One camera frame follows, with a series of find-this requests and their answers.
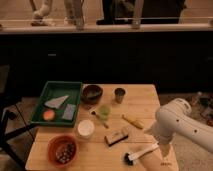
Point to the green plastic tray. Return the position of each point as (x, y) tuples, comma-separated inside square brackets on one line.
[(54, 89)]

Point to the white round lid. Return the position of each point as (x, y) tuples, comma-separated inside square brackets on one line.
[(85, 128)]

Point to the black block eraser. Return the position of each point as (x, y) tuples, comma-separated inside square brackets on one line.
[(116, 137)]

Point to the dark brown bowl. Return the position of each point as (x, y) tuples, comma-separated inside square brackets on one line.
[(92, 94)]

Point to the orange bowl with beads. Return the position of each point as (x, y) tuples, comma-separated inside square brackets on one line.
[(62, 151)]

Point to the grey rectangular sponge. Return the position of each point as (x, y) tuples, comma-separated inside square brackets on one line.
[(69, 112)]

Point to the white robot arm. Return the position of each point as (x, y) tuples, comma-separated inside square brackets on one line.
[(173, 118)]

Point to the white handled dish brush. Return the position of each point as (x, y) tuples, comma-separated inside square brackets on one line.
[(130, 158)]

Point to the orange round fruit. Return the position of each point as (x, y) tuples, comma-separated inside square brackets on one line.
[(49, 115)]

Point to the small metal cup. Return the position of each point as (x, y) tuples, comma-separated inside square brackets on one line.
[(119, 94)]

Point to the grey triangular cloth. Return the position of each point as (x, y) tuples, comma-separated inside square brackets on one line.
[(56, 102)]

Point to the yellow wooden stick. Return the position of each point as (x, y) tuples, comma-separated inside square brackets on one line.
[(137, 123)]

